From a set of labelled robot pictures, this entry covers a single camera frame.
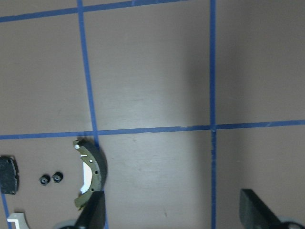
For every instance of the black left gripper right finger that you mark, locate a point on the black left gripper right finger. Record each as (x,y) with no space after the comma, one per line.
(254,213)

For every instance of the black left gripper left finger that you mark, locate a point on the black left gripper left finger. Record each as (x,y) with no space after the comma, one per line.
(93,215)

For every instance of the small black bearing gear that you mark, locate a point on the small black bearing gear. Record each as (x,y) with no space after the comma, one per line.
(44,179)

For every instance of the olive green brake shoe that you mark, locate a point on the olive green brake shoe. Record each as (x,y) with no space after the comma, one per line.
(93,158)

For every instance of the white curved plastic part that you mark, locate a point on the white curved plastic part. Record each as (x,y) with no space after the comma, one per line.
(19,220)

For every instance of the black brake pad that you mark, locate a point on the black brake pad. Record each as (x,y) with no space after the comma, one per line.
(9,178)

